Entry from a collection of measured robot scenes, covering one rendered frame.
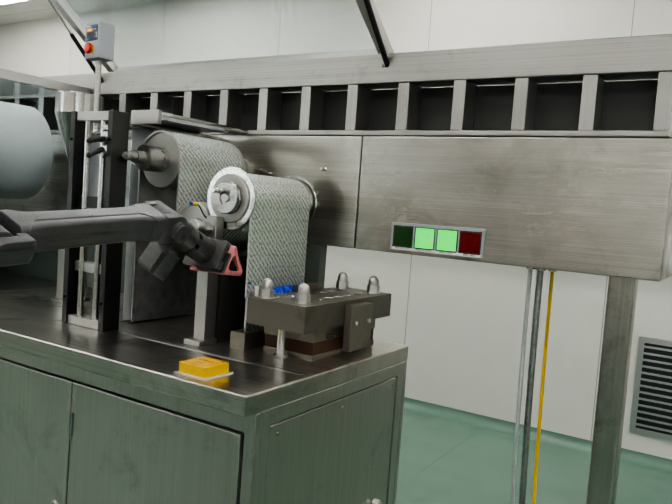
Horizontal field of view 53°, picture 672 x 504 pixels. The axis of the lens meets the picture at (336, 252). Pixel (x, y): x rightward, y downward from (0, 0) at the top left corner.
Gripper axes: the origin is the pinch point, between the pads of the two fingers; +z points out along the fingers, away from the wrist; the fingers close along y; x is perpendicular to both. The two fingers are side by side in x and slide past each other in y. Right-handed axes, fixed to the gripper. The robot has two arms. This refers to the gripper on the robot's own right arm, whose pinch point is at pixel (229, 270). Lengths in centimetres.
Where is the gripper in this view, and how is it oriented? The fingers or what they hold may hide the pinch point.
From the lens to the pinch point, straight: 151.4
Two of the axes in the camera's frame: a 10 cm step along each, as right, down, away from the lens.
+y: 8.4, 0.9, -5.4
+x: 3.1, -8.9, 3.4
